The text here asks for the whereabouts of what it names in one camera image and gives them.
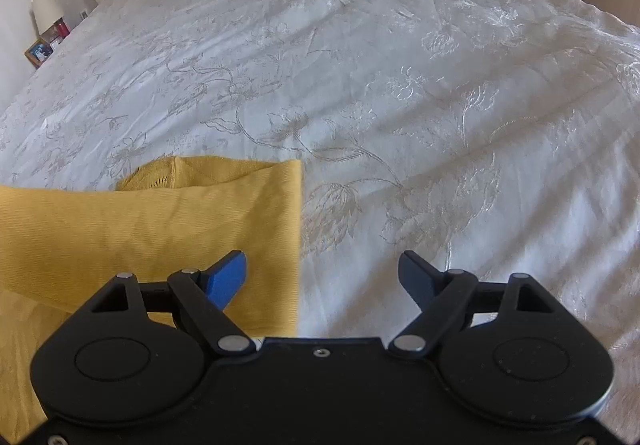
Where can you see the yellow knit garment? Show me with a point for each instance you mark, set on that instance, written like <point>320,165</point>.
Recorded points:
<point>150,235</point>

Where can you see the wooden picture frame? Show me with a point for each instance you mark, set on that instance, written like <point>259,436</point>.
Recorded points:
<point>38,52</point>

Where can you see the white embroidered bedspread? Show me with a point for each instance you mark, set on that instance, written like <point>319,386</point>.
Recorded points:
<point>380,90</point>

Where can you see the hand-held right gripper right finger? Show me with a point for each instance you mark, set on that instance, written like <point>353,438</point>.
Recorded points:
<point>417,275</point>

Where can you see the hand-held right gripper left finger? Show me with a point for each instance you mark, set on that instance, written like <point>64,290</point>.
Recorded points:
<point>227,277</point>

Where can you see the red container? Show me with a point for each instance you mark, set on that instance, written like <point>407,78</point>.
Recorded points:
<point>62,29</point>

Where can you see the white table lamp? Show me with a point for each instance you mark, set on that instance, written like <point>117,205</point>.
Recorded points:
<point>46,11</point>

